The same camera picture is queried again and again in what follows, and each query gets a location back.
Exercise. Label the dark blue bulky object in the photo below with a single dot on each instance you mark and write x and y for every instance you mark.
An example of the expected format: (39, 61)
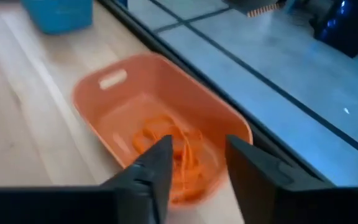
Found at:
(343, 25)

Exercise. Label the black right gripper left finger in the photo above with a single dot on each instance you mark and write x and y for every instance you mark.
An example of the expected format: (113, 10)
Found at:
(154, 180)

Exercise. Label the dark object with striped edge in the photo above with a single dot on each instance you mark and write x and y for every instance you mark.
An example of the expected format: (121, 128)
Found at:
(253, 4)

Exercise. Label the blue plastic basket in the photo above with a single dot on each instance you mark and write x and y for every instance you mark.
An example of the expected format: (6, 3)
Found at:
(57, 15)

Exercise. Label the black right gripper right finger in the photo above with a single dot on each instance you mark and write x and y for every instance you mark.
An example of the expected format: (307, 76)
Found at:
(259, 186)

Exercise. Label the orange plastic basket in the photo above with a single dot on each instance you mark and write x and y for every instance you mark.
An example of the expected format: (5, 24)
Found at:
(129, 102)

